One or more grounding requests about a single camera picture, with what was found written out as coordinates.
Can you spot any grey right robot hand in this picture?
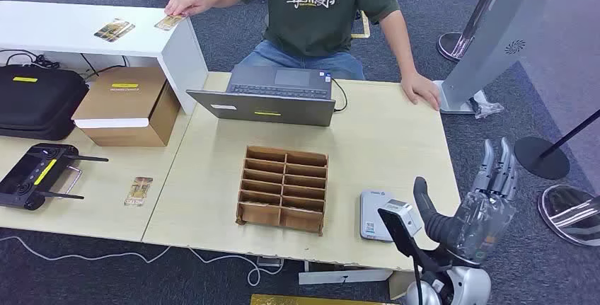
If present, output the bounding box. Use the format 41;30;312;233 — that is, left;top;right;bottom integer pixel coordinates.
413;137;519;266

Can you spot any person's left hand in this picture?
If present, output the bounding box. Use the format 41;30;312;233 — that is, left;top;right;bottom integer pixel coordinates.
400;71;442;112

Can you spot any person's right hand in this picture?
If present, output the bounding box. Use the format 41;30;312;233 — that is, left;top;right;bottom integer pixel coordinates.
163;0;214;17

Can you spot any gold printed ID card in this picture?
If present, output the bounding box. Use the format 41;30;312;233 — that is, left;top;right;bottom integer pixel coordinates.
154;13;188;32

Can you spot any grey card reader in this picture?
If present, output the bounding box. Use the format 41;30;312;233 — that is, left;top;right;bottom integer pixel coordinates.
359;190;398;243

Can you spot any person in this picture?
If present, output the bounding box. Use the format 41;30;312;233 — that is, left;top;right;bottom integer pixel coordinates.
163;0;442;112

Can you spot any wooden card organizer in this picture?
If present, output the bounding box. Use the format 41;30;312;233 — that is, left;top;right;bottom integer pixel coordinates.
235;145;330;237

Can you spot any white shelf bench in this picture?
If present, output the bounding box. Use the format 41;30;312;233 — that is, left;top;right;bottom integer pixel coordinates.
0;0;209;115

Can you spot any clear plastic bag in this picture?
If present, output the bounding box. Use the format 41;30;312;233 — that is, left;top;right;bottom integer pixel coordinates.
470;89;505;120

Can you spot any round chrome stanchion base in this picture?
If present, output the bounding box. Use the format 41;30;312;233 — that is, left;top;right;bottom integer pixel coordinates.
537;184;600;248

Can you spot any yellow floor tape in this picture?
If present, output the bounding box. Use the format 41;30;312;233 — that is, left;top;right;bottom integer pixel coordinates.
351;11;371;40

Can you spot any silver kiosk stand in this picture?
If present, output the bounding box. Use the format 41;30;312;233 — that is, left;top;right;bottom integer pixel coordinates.
433;0;575;115

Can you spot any beige table leg panel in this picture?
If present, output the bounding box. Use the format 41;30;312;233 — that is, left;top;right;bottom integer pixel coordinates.
388;270;420;300

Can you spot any brown cardboard box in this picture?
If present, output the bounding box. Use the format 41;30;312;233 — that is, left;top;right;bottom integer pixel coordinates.
71;66;182;148

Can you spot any grey laptop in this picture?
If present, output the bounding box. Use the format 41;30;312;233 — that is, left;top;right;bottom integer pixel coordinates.
185;64;337;128

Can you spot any white table crossbar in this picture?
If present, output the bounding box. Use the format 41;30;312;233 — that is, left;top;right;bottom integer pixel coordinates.
298;269;393;286

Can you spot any black carrying case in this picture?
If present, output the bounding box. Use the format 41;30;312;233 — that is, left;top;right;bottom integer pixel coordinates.
0;64;90;142

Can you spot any yellow base block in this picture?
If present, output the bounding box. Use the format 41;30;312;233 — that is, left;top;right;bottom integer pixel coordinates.
250;294;399;305

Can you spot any grey power adapter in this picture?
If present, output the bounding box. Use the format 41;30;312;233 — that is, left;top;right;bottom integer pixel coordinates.
256;255;284;269

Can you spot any black remote controller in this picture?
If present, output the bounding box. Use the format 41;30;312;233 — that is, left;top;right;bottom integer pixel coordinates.
0;142;110;212

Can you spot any chrome stanchion post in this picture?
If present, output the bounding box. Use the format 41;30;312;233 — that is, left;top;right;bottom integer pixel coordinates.
437;0;513;63

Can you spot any black laptop cable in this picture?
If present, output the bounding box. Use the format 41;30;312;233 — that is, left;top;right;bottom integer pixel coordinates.
331;79;349;113

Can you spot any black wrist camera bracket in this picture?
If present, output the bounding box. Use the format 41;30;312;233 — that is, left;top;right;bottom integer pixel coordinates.
377;208;454;273

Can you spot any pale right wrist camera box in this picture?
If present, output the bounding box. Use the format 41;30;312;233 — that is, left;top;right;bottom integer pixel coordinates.
380;198;424;237

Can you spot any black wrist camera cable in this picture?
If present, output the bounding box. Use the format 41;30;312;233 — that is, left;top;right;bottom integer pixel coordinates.
411;256;426;305

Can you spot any black power cable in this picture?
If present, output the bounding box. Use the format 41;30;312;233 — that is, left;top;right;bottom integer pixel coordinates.
79;53;128;81

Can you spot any black cable bundle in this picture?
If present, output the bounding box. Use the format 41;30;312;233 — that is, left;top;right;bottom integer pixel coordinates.
0;48;60;70

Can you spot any white floor cable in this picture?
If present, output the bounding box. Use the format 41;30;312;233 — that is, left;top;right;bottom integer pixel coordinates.
0;234;284;288

